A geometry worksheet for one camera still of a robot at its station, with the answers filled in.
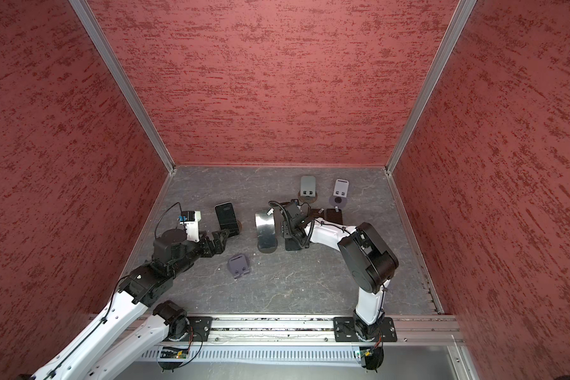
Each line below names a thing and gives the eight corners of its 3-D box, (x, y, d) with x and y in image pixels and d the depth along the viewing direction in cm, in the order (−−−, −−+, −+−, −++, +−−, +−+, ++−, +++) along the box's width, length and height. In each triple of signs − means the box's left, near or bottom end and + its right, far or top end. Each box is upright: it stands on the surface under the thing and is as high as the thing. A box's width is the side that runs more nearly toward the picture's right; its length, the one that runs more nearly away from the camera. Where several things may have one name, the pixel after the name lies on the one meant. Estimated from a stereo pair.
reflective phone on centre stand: (259, 254, 92) (256, 240, 83) (258, 228, 100) (255, 212, 91) (278, 251, 93) (277, 237, 84) (275, 226, 101) (274, 210, 91)
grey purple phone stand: (233, 279, 87) (229, 272, 81) (230, 265, 90) (227, 257, 84) (249, 274, 88) (247, 267, 82) (246, 260, 91) (243, 252, 86)
